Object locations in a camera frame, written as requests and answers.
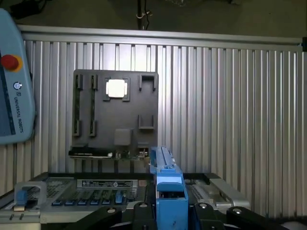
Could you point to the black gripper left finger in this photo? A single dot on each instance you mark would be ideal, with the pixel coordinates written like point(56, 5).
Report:
point(141, 215)

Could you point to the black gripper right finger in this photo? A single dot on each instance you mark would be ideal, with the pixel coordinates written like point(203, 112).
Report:
point(204, 215)

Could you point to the black label sticker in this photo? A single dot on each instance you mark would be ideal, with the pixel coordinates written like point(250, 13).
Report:
point(106, 184)

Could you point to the open PC case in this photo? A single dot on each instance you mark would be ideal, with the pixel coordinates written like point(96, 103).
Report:
point(72, 210)

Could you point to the graphics card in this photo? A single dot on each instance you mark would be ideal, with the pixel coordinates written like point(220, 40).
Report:
point(96, 153)

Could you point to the grey square socket cover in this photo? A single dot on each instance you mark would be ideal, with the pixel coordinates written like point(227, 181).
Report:
point(122, 137)

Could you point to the black parts rack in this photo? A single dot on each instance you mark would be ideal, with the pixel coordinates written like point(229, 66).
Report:
point(120, 112)

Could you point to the black RAM stick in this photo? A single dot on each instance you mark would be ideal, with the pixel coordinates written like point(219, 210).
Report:
point(93, 105)
point(78, 105)

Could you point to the silver CPU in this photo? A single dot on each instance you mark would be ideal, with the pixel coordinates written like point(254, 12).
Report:
point(116, 88)

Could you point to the Universal Robots teach pendant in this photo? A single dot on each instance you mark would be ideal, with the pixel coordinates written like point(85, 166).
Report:
point(14, 100)

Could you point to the black corner object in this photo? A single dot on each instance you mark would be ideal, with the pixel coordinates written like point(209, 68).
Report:
point(304, 44)

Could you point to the silver case bracket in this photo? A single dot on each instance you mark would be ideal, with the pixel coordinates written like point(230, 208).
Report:
point(227, 194)

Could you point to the aluminium table frame rail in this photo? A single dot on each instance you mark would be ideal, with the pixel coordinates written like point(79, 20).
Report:
point(144, 36)

